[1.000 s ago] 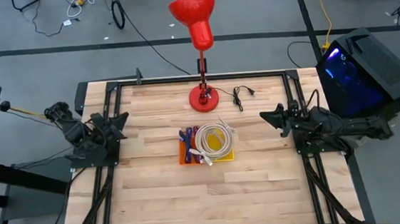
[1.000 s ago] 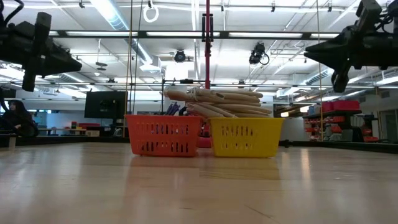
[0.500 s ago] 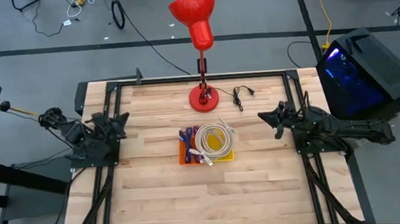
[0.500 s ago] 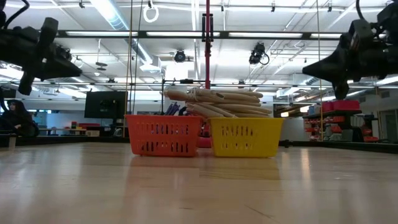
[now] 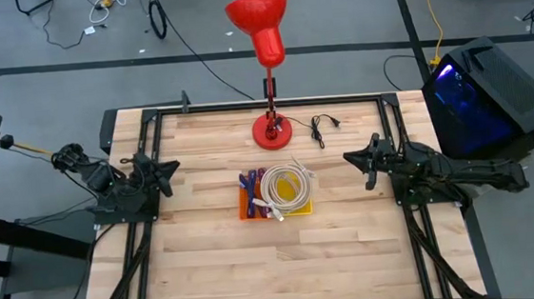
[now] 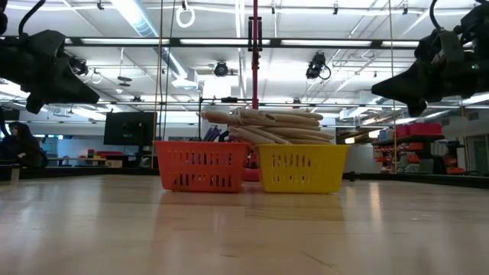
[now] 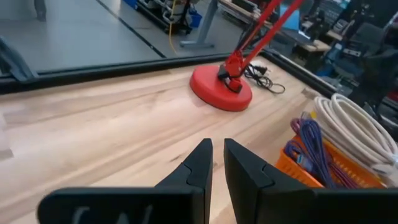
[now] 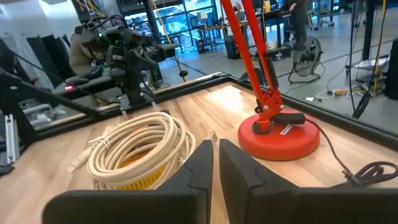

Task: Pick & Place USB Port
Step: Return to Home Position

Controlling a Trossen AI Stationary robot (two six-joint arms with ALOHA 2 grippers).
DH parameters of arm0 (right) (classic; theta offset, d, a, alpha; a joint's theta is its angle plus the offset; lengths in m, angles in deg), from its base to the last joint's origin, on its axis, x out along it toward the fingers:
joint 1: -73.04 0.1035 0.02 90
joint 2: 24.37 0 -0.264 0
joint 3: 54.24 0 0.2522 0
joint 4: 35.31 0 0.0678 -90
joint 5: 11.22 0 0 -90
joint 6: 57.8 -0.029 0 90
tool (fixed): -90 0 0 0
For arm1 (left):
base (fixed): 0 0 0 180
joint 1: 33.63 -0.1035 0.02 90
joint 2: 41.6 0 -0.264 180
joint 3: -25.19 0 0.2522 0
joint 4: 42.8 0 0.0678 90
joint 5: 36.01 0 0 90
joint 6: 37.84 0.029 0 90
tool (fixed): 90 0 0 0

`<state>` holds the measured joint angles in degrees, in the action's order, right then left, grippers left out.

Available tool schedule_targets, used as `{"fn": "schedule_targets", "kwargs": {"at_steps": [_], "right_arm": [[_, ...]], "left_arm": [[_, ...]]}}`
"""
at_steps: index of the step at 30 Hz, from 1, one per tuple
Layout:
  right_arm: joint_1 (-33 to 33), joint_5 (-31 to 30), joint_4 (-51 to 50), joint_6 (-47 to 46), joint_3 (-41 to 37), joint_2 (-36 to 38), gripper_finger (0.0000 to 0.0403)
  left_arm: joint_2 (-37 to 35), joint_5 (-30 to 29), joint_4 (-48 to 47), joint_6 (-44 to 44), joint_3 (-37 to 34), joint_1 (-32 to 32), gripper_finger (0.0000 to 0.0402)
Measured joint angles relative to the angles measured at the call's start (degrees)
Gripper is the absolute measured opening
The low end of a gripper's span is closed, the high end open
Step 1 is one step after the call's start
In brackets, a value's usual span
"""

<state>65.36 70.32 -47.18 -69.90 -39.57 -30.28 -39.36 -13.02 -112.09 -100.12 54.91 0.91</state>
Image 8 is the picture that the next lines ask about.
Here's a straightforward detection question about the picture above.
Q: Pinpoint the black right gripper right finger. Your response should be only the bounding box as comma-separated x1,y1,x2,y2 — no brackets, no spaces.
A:
219,139,398,224

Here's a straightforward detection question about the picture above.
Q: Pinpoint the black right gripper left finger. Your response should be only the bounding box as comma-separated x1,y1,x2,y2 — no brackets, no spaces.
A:
42,139,215,224

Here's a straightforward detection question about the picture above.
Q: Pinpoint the beige USB cable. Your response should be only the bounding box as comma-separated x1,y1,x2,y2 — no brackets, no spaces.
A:
66,111,189,184
90,130,197,190
91,124,197,190

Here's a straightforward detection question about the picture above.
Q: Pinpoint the yellow plastic basket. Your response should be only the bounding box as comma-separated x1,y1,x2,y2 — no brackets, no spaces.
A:
116,151,167,190

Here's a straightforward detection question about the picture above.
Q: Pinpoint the person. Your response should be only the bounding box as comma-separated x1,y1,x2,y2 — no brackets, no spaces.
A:
281,0,312,50
68,25,105,77
0,49,40,85

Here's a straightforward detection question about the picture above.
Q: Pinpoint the red desk lamp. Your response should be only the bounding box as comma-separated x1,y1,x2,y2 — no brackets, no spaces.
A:
220,0,321,162

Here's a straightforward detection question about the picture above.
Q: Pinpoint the black floor fan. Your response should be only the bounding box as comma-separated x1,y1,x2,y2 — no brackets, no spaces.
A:
287,36,326,84

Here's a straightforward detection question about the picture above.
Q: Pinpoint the black stand pole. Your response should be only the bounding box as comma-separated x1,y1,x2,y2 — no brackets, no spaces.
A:
348,0,376,119

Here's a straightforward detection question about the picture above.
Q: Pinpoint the black lamp power cord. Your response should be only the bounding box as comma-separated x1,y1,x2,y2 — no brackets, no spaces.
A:
273,112,398,189

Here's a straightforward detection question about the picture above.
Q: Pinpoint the white cable bundle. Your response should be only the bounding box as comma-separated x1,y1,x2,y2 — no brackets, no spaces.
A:
315,88,366,101

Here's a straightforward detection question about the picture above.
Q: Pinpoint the yellow hanging cable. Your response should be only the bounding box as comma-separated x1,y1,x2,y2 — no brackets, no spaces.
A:
371,0,388,94

